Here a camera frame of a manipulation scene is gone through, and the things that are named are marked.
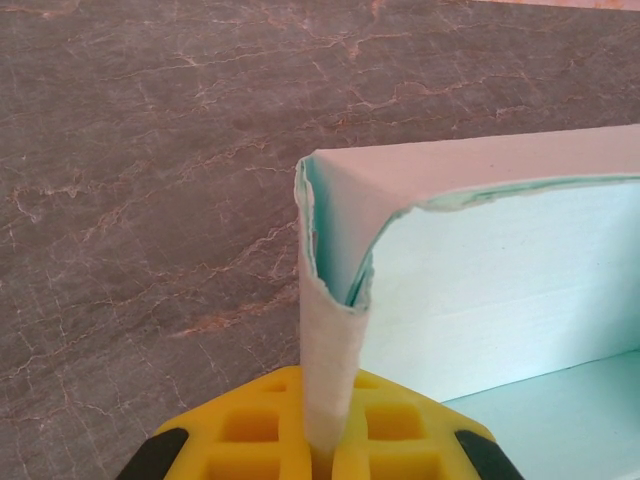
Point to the teal paper box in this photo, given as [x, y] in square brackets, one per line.
[500, 280]

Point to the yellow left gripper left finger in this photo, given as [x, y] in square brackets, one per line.
[210, 425]

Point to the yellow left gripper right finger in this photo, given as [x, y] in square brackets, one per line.
[430, 425]

